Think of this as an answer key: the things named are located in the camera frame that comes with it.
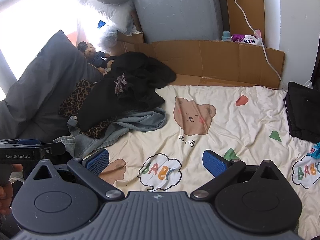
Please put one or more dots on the pink packet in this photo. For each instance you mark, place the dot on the pink packet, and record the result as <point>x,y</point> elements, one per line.
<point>257,32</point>

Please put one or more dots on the bottle with blue cap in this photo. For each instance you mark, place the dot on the bottle with blue cap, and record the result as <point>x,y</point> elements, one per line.
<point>225,36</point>

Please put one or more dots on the blue denim garment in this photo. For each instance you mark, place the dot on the blue denim garment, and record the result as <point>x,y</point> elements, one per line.
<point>135,125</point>

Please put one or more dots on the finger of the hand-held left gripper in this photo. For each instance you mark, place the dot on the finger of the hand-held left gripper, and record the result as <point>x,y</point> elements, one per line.
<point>27,142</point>

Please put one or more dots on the crumpled clear plastic wrap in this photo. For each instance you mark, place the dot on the crumpled clear plastic wrap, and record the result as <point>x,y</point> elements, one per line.
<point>130,26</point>

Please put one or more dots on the teal printed cloth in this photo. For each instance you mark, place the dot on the teal printed cloth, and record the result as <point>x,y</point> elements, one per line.
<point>316,151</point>

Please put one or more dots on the cream printed bed sheet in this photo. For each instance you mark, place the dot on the cream printed bed sheet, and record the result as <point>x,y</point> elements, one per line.
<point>225,135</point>

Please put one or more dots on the grey pillow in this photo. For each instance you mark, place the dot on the grey pillow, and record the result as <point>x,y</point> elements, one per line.
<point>45,80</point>

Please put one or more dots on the plush bear in blue uniform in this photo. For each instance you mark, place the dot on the plush bear in blue uniform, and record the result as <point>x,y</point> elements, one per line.
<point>91,55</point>

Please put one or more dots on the leopard print garment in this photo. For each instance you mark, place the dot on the leopard print garment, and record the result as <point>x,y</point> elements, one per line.
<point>77,95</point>

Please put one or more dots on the small plush bear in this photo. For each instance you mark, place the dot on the small plush bear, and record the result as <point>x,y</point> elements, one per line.
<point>108,67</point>

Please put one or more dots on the grey plastic-wrapped mattress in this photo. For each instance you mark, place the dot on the grey plastic-wrapped mattress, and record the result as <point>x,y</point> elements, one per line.
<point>175,10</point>

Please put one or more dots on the person's left hand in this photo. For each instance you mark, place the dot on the person's left hand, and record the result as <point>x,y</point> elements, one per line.
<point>6,197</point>

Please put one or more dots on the tall cardboard panel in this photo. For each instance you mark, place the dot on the tall cardboard panel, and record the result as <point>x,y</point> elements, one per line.
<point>240,17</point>

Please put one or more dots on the brown cardboard box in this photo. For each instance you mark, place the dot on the brown cardboard box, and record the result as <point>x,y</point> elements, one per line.
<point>130,40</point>

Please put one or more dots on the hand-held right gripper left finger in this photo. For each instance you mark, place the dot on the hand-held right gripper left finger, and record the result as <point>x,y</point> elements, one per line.
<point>98,161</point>

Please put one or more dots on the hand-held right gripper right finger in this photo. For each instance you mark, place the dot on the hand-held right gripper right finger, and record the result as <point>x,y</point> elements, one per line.
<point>215,163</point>

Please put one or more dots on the black pants with floral stripes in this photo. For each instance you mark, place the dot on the black pants with floral stripes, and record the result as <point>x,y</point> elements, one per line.
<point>105,105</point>

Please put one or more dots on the flat cardboard sheet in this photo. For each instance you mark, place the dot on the flat cardboard sheet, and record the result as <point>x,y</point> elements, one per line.
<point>212,55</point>

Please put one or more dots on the purple refill pouch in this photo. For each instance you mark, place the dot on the purple refill pouch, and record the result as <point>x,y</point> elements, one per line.
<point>246,40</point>

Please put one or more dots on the stack of folded black clothes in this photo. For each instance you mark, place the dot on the stack of folded black clothes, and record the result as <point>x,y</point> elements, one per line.
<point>302,110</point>

